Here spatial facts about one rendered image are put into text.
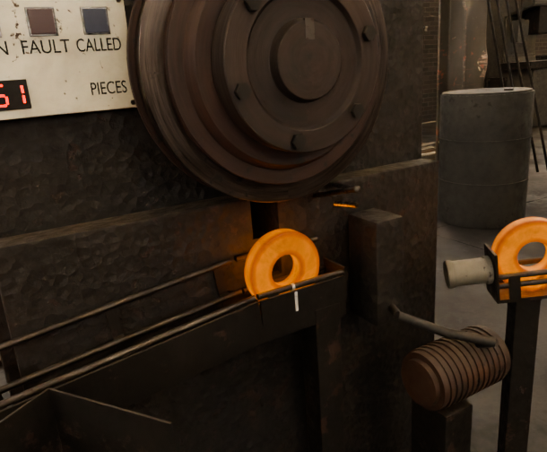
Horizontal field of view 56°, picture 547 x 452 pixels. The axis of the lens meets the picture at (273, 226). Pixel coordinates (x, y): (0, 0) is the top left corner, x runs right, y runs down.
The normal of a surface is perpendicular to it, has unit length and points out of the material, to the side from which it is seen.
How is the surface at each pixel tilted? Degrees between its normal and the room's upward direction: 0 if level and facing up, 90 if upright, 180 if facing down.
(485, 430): 0
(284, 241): 90
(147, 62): 90
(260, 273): 90
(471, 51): 90
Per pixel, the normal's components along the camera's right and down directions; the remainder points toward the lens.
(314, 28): 0.49, 0.22
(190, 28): -0.54, 0.00
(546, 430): -0.07, -0.95
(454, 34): -0.87, 0.20
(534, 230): -0.11, 0.30
